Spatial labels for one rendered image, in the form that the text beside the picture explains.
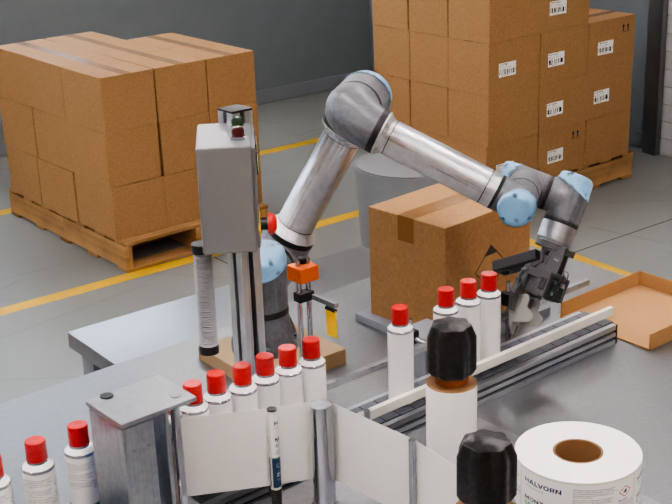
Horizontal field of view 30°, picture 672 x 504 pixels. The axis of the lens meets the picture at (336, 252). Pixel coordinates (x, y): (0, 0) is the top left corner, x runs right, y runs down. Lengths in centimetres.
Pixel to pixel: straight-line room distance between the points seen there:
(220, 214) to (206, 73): 375
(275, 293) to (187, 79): 318
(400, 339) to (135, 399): 64
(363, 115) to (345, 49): 663
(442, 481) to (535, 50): 443
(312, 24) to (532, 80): 303
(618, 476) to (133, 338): 139
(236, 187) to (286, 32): 674
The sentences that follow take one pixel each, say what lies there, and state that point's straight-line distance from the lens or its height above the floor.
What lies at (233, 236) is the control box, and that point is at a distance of 215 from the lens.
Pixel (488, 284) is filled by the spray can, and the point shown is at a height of 107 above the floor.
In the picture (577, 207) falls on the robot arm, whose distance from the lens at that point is 268.
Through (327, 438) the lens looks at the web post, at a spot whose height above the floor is 101.
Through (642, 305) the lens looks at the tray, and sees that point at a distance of 312.
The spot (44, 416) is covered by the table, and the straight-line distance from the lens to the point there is 269.
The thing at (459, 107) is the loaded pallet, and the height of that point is 56.
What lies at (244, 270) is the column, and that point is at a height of 120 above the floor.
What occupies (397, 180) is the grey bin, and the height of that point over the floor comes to 61.
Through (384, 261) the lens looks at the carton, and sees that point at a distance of 292.
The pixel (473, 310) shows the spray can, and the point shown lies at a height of 103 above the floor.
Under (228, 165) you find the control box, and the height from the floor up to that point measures 144.
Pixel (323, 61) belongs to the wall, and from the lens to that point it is 907.
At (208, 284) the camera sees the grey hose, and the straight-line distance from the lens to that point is 223.
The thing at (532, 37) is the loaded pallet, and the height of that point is 88.
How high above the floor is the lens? 202
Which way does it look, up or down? 20 degrees down
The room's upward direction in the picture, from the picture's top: 2 degrees counter-clockwise
